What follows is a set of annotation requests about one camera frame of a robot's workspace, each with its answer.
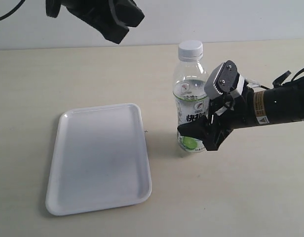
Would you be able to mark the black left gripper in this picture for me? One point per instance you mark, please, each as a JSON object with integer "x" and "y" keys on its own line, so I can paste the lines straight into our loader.
{"x": 97, "y": 14}

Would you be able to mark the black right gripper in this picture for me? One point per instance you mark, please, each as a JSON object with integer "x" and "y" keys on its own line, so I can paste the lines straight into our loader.
{"x": 225, "y": 115}

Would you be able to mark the clear plastic drink bottle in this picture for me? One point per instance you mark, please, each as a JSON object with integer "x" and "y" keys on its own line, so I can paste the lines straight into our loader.
{"x": 189, "y": 79}

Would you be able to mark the white bottle cap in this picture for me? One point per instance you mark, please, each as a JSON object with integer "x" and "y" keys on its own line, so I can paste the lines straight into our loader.
{"x": 190, "y": 50}

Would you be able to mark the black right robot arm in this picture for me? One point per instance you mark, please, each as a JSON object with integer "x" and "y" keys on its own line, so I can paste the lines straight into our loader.
{"x": 281, "y": 104}

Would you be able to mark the white plastic tray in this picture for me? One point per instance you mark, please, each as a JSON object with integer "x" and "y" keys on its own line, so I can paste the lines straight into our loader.
{"x": 100, "y": 160}

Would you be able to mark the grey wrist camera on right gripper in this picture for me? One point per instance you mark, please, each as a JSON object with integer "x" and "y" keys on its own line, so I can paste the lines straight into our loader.
{"x": 225, "y": 79}

